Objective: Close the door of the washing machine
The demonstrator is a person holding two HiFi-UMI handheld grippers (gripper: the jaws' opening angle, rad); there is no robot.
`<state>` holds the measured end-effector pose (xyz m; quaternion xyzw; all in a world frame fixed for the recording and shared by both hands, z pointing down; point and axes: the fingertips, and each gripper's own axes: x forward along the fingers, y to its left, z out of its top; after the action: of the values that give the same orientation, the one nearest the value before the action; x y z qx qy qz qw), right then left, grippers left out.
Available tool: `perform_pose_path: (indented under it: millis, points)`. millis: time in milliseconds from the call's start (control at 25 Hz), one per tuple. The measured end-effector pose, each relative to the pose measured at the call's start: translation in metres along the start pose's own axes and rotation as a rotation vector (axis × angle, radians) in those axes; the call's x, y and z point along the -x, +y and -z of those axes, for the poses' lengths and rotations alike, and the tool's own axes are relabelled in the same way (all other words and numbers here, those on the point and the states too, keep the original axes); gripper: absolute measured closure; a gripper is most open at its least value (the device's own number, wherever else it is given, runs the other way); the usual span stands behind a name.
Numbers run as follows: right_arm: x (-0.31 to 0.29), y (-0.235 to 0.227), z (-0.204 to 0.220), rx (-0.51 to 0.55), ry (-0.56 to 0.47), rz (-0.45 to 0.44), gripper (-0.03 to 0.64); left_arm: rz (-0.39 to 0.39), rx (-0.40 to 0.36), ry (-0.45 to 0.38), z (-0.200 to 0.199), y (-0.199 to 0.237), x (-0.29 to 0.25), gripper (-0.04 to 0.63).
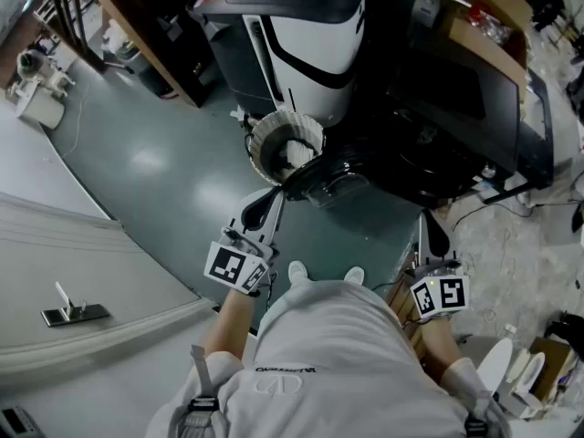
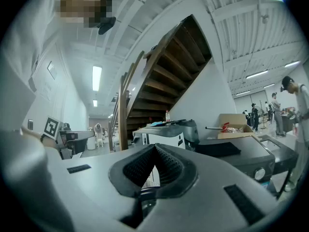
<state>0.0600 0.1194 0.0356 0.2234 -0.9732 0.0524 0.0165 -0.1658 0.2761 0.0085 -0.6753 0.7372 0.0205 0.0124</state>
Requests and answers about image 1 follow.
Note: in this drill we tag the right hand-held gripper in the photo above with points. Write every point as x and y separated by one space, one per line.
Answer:
440 297

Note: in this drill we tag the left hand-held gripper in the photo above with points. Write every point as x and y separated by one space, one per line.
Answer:
228 267

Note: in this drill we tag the person's right forearm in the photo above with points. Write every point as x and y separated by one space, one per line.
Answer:
440 345

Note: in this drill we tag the person's left forearm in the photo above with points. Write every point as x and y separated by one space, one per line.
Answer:
228 326

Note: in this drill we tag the black front-load drum machine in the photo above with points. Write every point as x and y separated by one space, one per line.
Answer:
447 107

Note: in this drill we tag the large white grey machine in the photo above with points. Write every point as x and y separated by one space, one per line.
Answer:
310 39

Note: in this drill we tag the wooden slat board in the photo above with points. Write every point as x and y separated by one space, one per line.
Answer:
401 290

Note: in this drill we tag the person's left white shoe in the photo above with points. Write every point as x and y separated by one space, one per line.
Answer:
297 273

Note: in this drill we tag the white cloth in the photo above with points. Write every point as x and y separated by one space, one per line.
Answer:
296 151

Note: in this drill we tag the white wicker laundry basket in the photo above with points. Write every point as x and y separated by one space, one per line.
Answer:
274 126

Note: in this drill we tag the person's white shirt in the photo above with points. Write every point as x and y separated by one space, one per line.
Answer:
328 336

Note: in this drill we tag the black metal table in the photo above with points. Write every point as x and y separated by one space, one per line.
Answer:
534 121

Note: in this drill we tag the white toilet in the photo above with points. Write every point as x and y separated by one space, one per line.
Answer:
529 377

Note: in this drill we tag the small cardboard box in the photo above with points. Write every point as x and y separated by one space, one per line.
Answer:
554 358

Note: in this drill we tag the large open cardboard box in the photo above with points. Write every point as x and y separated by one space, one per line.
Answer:
483 48

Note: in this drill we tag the clear jug red cap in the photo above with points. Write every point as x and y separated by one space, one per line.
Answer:
481 18

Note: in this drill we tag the small grey appliance box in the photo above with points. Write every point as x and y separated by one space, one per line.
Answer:
429 7

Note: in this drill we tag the white workshop equipment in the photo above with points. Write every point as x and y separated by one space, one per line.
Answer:
41 103

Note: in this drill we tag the grey flat device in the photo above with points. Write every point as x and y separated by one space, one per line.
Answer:
16 422

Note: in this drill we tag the metal floor bracket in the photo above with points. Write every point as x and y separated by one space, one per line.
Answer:
77 313

